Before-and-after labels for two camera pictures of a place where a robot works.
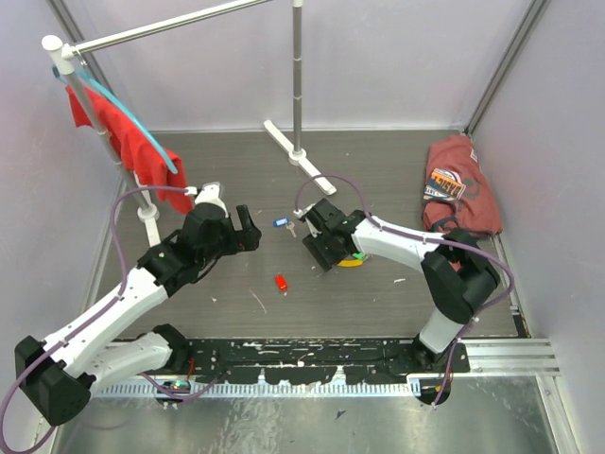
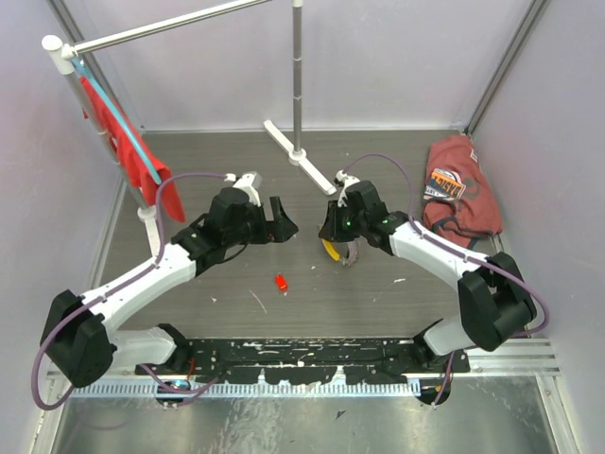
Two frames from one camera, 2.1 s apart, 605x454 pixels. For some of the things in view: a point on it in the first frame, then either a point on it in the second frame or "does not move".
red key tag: (282, 284) does not move
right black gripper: (313, 243) -> (331, 231)
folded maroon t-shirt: (457, 193) does not move
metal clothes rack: (67, 52) does not move
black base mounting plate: (308, 361) does not move
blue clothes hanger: (81, 73) -> (79, 63)
